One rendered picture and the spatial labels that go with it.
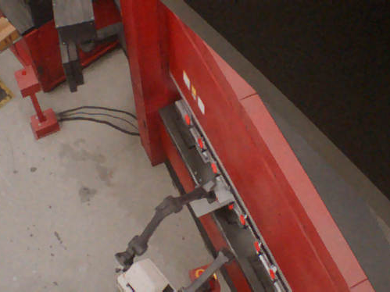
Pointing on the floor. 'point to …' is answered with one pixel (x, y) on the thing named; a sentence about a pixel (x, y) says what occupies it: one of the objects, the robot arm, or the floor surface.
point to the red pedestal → (47, 123)
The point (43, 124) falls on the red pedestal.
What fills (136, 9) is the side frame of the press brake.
